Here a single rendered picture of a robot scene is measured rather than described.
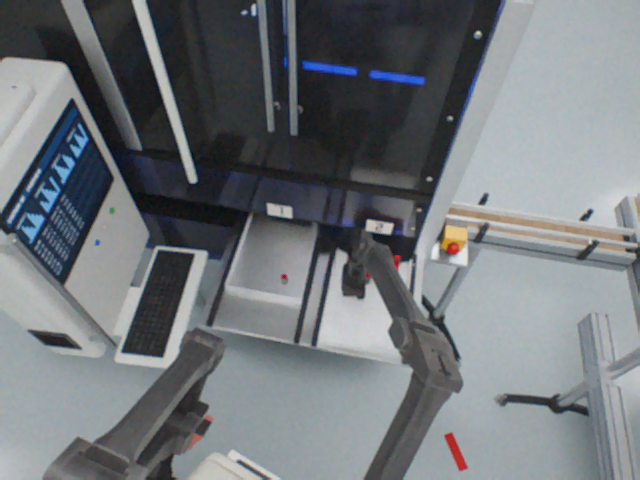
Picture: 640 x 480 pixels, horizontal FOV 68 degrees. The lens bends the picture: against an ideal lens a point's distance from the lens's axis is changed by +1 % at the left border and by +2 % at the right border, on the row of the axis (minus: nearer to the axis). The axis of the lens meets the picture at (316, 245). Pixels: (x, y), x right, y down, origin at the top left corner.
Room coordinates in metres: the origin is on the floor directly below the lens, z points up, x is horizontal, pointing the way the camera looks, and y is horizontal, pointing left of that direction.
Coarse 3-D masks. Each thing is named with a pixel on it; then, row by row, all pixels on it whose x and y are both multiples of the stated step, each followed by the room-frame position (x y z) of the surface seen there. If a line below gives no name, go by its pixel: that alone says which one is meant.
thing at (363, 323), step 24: (336, 264) 0.85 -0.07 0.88; (408, 264) 0.86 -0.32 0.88; (336, 288) 0.75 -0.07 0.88; (408, 288) 0.74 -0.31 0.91; (336, 312) 0.66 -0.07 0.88; (360, 312) 0.67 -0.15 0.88; (384, 312) 0.67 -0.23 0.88; (336, 336) 0.58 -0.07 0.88; (360, 336) 0.58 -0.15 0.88; (384, 336) 0.59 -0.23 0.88
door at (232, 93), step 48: (96, 0) 1.04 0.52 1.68; (192, 0) 1.00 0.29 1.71; (240, 0) 0.99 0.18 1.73; (144, 48) 1.03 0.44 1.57; (192, 48) 1.01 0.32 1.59; (240, 48) 0.99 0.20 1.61; (144, 96) 1.03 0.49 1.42; (192, 96) 1.01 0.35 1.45; (240, 96) 0.99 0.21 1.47; (144, 144) 1.04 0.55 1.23; (192, 144) 1.02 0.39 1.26; (240, 144) 0.99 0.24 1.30; (288, 144) 0.97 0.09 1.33
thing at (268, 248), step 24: (240, 240) 0.91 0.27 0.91; (264, 240) 0.94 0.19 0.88; (288, 240) 0.94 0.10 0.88; (312, 240) 0.94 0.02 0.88; (240, 264) 0.83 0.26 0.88; (264, 264) 0.83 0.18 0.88; (288, 264) 0.84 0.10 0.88; (240, 288) 0.72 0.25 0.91; (264, 288) 0.74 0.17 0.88; (288, 288) 0.74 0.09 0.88
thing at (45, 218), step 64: (0, 64) 0.98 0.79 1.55; (64, 64) 0.99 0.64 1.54; (0, 128) 0.73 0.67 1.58; (64, 128) 0.87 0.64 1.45; (0, 192) 0.61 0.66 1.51; (64, 192) 0.75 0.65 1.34; (128, 192) 0.99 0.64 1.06; (0, 256) 0.51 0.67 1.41; (64, 256) 0.63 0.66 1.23; (128, 256) 0.83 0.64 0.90; (64, 320) 0.51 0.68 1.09
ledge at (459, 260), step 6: (438, 240) 0.97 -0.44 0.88; (438, 246) 0.94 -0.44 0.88; (432, 252) 0.91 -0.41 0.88; (438, 252) 0.91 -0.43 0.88; (462, 252) 0.92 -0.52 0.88; (432, 258) 0.89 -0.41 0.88; (438, 258) 0.89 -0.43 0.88; (444, 258) 0.89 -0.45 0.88; (450, 258) 0.89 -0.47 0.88; (456, 258) 0.89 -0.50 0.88; (462, 258) 0.89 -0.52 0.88; (444, 264) 0.87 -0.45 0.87; (450, 264) 0.87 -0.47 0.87; (456, 264) 0.87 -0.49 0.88; (462, 264) 0.87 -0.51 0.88
